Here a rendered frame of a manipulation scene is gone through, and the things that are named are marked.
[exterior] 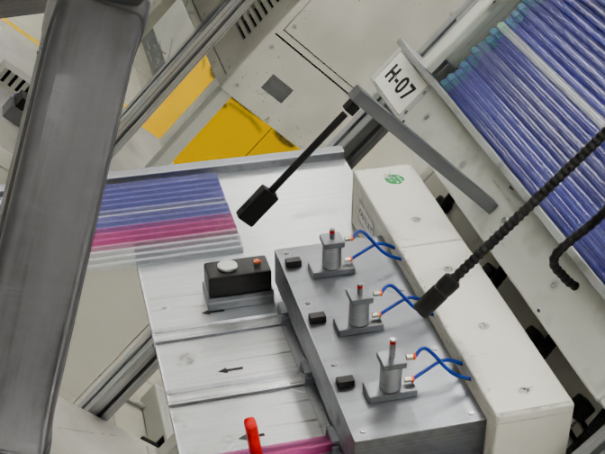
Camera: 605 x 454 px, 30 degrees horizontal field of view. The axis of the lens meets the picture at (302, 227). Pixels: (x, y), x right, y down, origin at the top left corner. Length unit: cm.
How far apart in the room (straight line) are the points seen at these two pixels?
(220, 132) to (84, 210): 374
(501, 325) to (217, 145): 330
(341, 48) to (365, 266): 119
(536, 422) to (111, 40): 60
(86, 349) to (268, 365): 151
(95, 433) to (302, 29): 101
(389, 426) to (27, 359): 51
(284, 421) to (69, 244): 56
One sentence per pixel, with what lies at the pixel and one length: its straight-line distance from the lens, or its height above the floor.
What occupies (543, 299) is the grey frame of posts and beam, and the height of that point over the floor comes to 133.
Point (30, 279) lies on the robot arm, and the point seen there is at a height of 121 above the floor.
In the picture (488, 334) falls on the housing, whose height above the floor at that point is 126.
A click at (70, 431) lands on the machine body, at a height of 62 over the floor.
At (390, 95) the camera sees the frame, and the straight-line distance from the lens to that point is 161.
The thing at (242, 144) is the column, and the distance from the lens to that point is 446.
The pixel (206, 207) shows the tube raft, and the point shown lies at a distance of 152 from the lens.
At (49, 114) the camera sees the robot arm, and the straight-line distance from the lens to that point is 69.
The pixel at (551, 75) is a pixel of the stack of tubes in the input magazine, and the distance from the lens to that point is 135.
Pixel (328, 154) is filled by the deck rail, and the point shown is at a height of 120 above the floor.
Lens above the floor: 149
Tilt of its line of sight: 14 degrees down
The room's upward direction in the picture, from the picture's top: 44 degrees clockwise
